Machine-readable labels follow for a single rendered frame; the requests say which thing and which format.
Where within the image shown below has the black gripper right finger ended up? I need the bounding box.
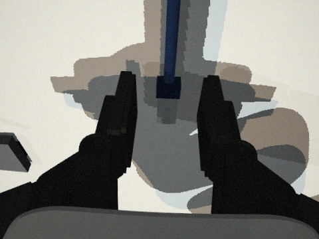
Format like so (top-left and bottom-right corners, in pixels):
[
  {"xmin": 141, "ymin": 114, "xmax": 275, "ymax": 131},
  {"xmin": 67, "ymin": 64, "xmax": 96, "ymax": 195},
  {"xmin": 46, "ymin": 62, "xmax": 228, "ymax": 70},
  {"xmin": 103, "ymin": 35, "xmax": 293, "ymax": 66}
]
[{"xmin": 197, "ymin": 75, "xmax": 319, "ymax": 234}]

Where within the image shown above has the dark blue and grey cable plug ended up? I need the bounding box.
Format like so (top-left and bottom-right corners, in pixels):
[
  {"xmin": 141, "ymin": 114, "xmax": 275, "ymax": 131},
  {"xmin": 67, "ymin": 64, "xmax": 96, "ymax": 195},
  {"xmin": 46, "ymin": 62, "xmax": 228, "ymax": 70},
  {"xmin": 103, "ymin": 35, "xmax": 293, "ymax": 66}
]
[{"xmin": 156, "ymin": 76, "xmax": 181, "ymax": 124}]

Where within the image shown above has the blue patch cord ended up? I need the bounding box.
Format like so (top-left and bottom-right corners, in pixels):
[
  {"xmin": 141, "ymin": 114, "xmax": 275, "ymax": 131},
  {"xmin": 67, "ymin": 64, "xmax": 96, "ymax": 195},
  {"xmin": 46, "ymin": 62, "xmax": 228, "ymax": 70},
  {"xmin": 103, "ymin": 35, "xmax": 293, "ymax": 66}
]
[{"xmin": 163, "ymin": 0, "xmax": 181, "ymax": 84}]

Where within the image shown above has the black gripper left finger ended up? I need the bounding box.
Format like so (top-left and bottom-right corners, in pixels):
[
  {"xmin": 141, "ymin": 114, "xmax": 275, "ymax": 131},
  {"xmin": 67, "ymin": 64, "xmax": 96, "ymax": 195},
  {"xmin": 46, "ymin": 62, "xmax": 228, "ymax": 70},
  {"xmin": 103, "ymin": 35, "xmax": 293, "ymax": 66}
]
[{"xmin": 0, "ymin": 71, "xmax": 138, "ymax": 239}]

